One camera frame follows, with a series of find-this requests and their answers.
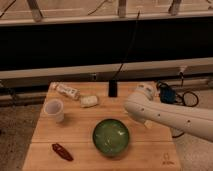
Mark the white plastic cup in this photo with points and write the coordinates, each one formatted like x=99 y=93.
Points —
x=54 y=108

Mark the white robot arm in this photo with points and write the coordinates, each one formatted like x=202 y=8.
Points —
x=141 y=106

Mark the white crumpled object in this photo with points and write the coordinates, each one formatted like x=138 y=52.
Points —
x=89 y=101

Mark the green ceramic bowl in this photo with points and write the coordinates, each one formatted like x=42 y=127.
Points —
x=111 y=137

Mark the blue clamp device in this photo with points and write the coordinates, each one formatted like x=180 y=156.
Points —
x=167 y=95

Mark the dark red chili pepper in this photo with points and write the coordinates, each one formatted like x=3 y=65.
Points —
x=62 y=152

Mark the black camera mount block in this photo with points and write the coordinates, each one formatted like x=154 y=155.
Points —
x=112 y=88

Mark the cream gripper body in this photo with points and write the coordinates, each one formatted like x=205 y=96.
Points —
x=148 y=124

